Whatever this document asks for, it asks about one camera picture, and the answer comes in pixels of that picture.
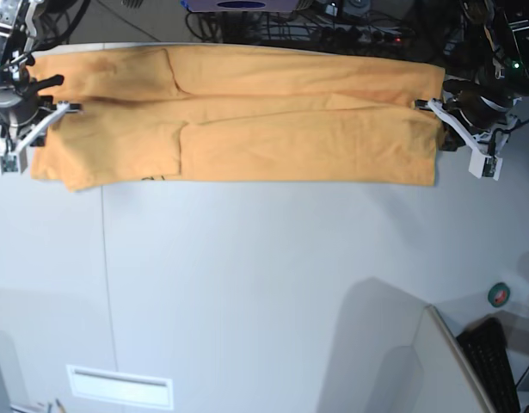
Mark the black power strip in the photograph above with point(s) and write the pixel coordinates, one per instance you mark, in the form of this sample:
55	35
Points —
366	35

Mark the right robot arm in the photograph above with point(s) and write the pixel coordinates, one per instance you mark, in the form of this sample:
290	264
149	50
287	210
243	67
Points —
28	27

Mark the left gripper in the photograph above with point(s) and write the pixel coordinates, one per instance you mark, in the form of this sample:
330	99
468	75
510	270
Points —
473	115

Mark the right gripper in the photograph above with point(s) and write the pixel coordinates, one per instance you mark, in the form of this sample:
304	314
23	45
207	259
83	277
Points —
26	115

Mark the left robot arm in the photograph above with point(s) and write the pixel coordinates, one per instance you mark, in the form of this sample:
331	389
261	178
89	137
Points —
484	47

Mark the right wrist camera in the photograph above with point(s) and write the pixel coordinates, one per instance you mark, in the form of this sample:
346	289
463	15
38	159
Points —
13	163

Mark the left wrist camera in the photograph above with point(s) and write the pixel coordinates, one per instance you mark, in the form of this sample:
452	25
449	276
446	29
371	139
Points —
485	166

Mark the black keyboard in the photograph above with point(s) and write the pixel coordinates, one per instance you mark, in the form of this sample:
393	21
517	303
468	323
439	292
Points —
485	348

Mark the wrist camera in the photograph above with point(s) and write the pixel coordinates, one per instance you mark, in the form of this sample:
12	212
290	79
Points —
13	163
485	166

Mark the orange t-shirt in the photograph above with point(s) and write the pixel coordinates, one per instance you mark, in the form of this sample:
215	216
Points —
238	114

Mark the green tape roll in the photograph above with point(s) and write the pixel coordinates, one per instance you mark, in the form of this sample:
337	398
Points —
499	294

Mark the white partition board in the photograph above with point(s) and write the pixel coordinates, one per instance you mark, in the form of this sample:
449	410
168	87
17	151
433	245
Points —
448	382

